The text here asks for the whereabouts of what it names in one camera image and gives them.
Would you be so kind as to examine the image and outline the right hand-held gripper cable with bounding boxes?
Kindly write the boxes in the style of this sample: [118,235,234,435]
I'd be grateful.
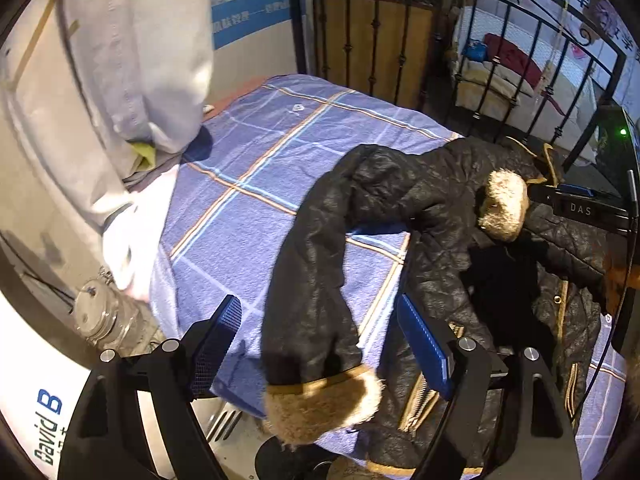
[570,310,640,423]

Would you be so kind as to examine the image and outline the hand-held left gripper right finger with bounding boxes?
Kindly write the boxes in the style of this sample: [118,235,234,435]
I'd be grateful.
[396,292,583,480]

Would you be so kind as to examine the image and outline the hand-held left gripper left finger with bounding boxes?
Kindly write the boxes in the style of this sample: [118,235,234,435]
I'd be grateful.
[57,294,244,480]

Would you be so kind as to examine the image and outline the black quilted fur-trimmed jacket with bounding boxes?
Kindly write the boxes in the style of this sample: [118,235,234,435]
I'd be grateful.
[260,135,632,477]

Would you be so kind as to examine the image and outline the white swing sofa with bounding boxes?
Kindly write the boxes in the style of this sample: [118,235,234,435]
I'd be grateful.
[452,5,603,163]

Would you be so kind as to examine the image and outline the metal fitting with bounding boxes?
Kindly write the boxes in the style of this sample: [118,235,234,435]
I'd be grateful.
[74,269,142,352]

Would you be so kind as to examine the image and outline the blue plaid bedsheet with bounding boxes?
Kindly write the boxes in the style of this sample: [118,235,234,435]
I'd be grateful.
[150,74,632,467]

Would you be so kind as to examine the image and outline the white vented appliance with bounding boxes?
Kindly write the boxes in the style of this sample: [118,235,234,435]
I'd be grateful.
[202,400,246,443]

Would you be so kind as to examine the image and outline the blue and white wall poster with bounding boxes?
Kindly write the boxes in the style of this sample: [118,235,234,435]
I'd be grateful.
[209,0,292,52]

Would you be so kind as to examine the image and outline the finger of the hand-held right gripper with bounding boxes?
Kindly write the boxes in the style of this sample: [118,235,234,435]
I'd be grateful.
[529,185,640,233]
[556,182,598,200]

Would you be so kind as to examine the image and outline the black iron railing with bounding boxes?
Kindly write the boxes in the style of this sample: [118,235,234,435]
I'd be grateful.
[285,0,629,166]

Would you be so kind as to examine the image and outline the wooden board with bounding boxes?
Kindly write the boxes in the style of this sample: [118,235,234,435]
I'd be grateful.
[312,0,435,111]

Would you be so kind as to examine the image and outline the large lettered wall poster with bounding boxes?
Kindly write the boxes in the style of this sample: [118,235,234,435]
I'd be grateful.
[450,0,640,106]

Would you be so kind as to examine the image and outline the red cloth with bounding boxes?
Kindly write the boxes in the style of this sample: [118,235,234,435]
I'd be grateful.
[482,32,543,78]

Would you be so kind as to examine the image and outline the person in grey clothes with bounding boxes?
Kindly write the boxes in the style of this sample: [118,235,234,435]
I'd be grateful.
[0,0,217,196]

